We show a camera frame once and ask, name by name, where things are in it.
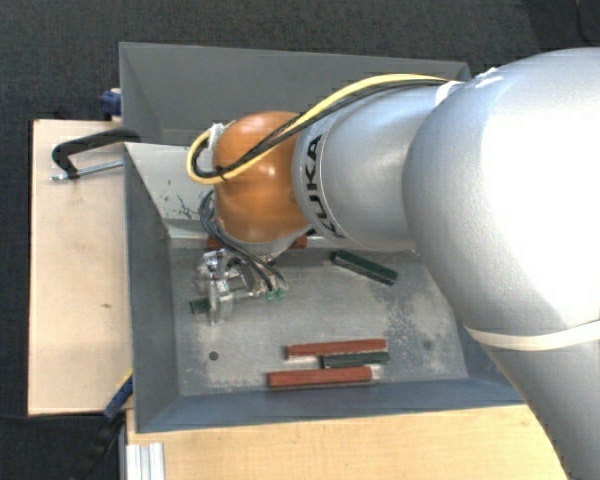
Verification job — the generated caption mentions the grey metal bin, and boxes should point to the grey metal bin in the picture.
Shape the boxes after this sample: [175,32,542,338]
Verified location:
[118,41,525,434]

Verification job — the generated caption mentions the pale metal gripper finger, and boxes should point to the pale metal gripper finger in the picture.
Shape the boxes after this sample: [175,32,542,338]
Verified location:
[195,254,222,295]
[207,279,236,327]

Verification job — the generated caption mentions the pale flat board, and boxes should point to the pale flat board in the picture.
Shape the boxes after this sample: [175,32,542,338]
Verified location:
[27,119,133,417]

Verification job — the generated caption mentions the red-brown flat block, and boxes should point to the red-brown flat block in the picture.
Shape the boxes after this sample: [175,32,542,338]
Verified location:
[266,365,374,390]
[284,338,388,361]

